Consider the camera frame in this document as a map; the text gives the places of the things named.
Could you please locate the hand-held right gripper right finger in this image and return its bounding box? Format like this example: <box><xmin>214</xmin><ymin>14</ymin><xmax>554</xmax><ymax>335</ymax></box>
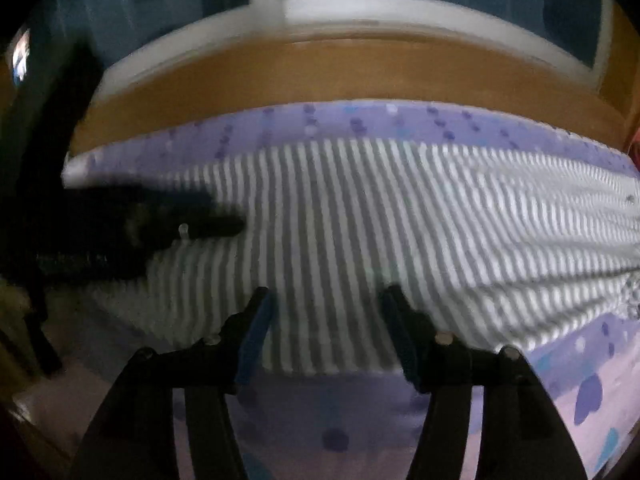
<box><xmin>381</xmin><ymin>284</ymin><xmax>588</xmax><ymax>480</ymax></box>

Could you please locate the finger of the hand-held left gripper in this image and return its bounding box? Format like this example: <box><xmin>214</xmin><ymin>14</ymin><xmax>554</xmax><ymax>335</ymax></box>
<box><xmin>144</xmin><ymin>215</ymin><xmax>248</xmax><ymax>252</ymax></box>
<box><xmin>124</xmin><ymin>188</ymin><xmax>217</xmax><ymax>214</ymax></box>

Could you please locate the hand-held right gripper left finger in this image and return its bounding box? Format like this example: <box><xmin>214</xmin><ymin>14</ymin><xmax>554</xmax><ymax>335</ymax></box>
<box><xmin>67</xmin><ymin>286</ymin><xmax>275</xmax><ymax>480</ymax></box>

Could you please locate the grey white striped top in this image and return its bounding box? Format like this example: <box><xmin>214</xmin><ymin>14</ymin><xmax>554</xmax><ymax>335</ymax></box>
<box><xmin>85</xmin><ymin>137</ymin><xmax>640</xmax><ymax>376</ymax></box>

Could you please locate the purple dotted heart bedsheet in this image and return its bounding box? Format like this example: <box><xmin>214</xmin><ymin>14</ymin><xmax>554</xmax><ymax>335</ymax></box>
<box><xmin>60</xmin><ymin>100</ymin><xmax>640</xmax><ymax>480</ymax></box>

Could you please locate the wooden bed headboard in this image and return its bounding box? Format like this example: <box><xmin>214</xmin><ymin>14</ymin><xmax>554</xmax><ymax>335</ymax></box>
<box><xmin>70</xmin><ymin>30</ymin><xmax>640</xmax><ymax>156</ymax></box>

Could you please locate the white framed window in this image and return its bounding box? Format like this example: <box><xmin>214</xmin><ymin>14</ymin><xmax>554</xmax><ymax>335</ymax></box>
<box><xmin>30</xmin><ymin>0</ymin><xmax>616</xmax><ymax>96</ymax></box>

